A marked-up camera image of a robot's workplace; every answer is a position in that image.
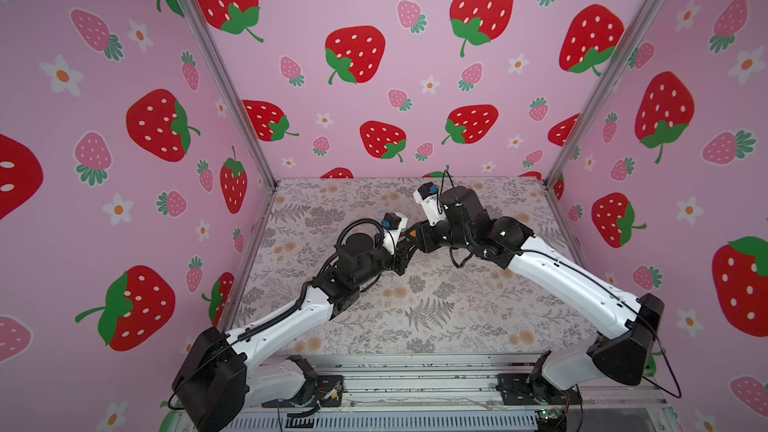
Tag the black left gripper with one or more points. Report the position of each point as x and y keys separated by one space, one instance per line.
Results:
x=401 y=257

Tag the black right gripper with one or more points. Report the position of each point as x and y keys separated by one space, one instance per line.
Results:
x=438 y=234

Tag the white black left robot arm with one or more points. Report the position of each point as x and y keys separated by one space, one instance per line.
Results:
x=227 y=372

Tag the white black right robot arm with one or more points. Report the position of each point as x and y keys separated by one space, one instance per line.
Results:
x=626 y=325

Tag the floral patterned table mat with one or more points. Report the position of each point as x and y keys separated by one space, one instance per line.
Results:
x=444 y=303

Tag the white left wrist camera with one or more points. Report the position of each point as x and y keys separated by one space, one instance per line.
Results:
x=394 y=224

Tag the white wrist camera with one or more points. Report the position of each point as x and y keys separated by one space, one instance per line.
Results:
x=394 y=224
x=427 y=197

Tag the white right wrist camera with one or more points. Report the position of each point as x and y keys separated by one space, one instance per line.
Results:
x=427 y=197

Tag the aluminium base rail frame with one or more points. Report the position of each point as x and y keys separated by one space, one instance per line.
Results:
x=421 y=392

